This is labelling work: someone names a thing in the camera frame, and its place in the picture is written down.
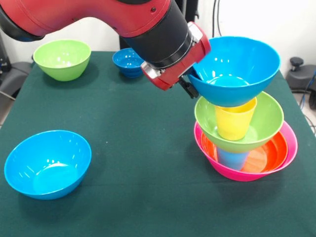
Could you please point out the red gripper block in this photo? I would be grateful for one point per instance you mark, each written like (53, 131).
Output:
(177, 66)

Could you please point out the light blue plastic bowl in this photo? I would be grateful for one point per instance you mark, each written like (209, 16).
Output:
(234, 61)
(47, 168)

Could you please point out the yellow plastic cup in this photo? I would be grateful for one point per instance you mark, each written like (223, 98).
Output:
(233, 123)

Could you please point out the green plastic bowl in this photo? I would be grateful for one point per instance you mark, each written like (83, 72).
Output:
(61, 55)
(269, 116)

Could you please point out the light blue plastic cup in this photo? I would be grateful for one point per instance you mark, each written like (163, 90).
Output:
(233, 160)

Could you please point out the orange plastic bowl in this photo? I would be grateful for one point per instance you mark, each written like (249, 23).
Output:
(274, 155)

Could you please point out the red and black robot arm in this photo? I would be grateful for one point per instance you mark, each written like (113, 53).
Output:
(111, 22)

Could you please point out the small dark blue bowl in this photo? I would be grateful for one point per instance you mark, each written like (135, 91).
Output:
(126, 63)

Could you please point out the large pink plastic bowl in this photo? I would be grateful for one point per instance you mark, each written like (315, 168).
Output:
(237, 175)

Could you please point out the dark green tablecloth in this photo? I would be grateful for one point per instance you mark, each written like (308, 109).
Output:
(123, 160)

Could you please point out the black equipment with knob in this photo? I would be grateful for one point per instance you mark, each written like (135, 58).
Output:
(301, 76)

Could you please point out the grey chair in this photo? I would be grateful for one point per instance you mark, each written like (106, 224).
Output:
(12, 79)

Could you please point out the black device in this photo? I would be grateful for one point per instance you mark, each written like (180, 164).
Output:
(3, 59)

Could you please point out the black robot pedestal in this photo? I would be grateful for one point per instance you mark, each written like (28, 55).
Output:
(191, 12)

